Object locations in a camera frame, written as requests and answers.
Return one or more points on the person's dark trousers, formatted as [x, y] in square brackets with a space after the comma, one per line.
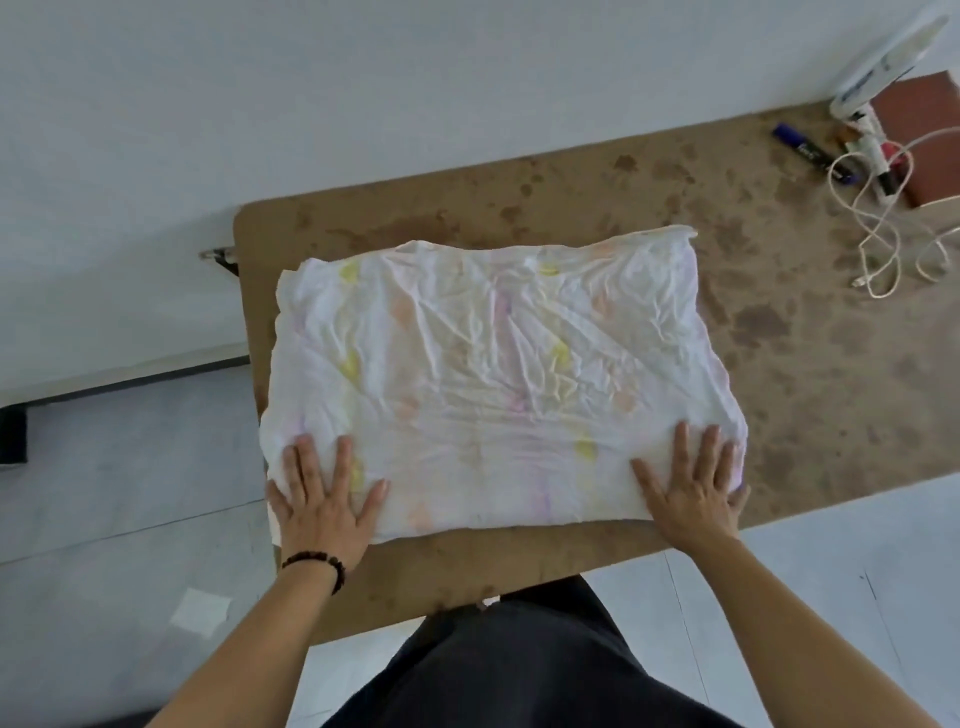
[525, 660]

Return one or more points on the person's left little finger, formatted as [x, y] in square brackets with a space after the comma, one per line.
[277, 502]

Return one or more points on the brown notebook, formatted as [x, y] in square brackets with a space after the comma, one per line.
[926, 112]

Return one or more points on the person's right hand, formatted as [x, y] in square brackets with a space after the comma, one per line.
[694, 510]

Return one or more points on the person's right forearm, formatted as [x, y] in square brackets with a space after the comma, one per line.
[795, 637]

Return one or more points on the person's right middle finger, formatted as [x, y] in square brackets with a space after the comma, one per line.
[709, 454]

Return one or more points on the white plastic bottle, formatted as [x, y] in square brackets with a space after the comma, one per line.
[889, 64]

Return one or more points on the person's left forearm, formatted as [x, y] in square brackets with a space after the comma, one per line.
[247, 652]

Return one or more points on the metal table bracket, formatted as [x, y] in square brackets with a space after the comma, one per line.
[221, 259]

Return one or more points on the white marker pen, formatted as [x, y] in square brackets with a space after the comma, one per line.
[876, 154]

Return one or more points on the person's right little finger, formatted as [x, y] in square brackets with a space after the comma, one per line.
[741, 502]

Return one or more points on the person's left thumb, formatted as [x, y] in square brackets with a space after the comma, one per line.
[373, 501]

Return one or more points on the person's left hand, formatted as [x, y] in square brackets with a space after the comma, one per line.
[322, 517]

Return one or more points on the person's right thumb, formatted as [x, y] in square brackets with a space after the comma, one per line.
[649, 481]

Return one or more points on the white pastel-stained cloth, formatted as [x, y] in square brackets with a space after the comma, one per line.
[487, 360]

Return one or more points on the white paper scrap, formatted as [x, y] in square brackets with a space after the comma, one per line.
[200, 611]

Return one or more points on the blue marker pen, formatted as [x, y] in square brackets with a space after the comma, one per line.
[810, 152]

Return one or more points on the person's left middle finger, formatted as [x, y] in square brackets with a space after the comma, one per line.
[310, 461]

